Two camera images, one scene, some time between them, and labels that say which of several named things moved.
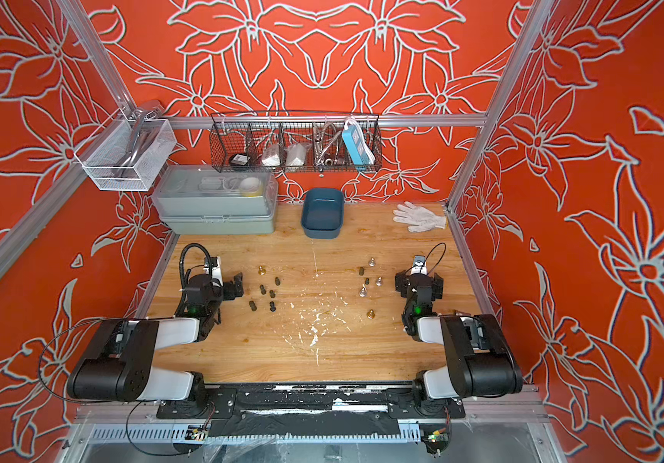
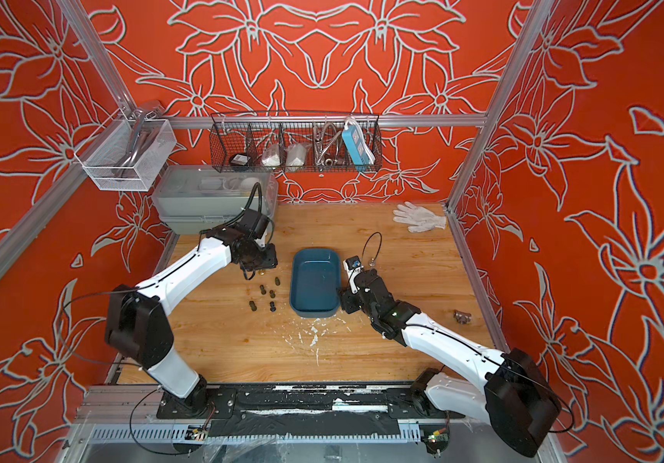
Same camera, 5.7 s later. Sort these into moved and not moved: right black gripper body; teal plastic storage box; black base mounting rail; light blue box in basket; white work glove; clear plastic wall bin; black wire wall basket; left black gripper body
Moved: teal plastic storage box; right black gripper body; left black gripper body
Not moved: white work glove; black base mounting rail; black wire wall basket; light blue box in basket; clear plastic wall bin
